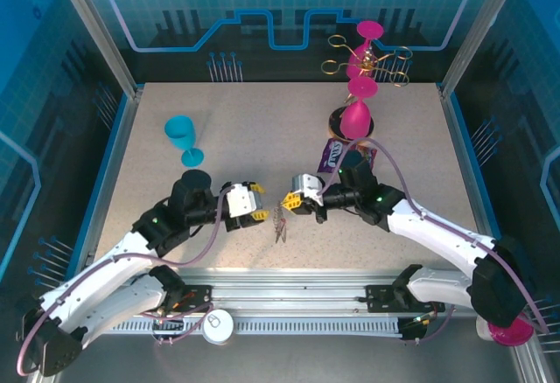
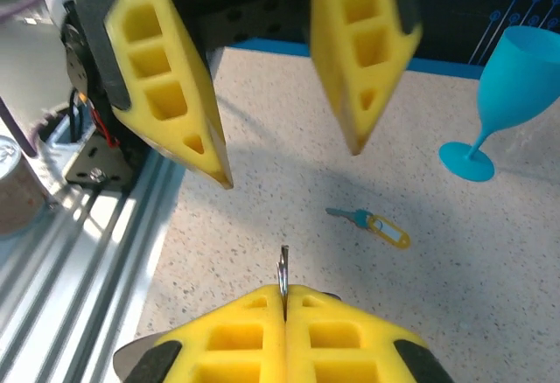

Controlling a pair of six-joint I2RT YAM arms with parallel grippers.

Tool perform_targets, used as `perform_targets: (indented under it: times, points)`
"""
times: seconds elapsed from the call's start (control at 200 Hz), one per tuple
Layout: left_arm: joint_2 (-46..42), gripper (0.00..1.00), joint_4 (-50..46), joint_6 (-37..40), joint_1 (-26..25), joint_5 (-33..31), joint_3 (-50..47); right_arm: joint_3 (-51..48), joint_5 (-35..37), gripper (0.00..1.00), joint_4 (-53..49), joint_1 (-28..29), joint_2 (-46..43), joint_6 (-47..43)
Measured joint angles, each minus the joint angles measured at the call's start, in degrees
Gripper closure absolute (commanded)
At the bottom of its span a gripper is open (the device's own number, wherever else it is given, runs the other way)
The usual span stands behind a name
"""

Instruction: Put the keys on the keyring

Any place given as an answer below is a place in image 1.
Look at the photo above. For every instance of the pink goblet with small bowl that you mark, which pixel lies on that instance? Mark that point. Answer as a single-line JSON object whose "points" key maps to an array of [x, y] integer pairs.
{"points": [[369, 29]]}

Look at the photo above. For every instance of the pink goblet with large bowl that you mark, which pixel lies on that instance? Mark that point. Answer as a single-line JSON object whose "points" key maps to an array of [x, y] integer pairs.
{"points": [[355, 120]]}

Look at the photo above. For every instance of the white plastic cup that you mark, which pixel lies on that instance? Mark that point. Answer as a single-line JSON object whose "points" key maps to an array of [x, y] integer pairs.
{"points": [[482, 331]]}

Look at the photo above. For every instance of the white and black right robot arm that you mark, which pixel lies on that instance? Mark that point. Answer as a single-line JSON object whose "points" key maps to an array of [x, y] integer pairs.
{"points": [[437, 230]]}

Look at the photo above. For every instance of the aluminium frame post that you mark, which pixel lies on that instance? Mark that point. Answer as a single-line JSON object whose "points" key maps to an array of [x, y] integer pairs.
{"points": [[100, 37], [477, 29]]}

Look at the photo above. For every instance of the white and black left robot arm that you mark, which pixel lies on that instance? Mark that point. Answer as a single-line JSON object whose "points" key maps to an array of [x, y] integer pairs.
{"points": [[109, 265]]}

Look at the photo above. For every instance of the white round lock button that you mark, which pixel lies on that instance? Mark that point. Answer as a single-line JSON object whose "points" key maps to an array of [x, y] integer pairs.
{"points": [[217, 325]]}

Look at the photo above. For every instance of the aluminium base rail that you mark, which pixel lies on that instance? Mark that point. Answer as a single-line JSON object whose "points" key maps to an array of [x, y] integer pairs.
{"points": [[284, 291]]}

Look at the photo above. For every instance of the purple snack packet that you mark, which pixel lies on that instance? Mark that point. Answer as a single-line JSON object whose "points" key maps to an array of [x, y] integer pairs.
{"points": [[330, 155]]}

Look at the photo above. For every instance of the aluminium table edge rail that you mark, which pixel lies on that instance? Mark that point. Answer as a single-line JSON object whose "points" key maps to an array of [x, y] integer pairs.
{"points": [[470, 160], [116, 160]]}

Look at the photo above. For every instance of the teal plastic goblet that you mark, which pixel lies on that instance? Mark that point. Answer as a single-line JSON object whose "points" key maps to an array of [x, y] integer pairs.
{"points": [[179, 131]]}

